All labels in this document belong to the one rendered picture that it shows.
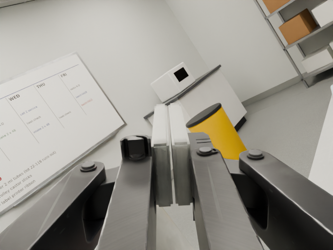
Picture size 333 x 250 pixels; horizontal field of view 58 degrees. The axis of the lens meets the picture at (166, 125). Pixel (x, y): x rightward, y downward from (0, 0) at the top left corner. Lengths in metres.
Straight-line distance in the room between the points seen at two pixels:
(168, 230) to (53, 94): 3.43
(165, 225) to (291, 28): 4.19
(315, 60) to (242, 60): 1.24
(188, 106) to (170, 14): 2.26
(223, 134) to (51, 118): 1.83
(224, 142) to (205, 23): 2.83
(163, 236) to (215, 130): 2.67
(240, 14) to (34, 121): 3.31
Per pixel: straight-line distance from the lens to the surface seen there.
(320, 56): 4.41
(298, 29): 4.31
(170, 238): 0.19
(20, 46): 3.77
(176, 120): 0.15
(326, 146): 0.80
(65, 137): 3.45
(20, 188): 3.21
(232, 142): 2.92
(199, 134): 0.15
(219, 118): 2.85
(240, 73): 5.26
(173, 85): 3.91
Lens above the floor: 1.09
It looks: 6 degrees down
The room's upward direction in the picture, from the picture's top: 34 degrees counter-clockwise
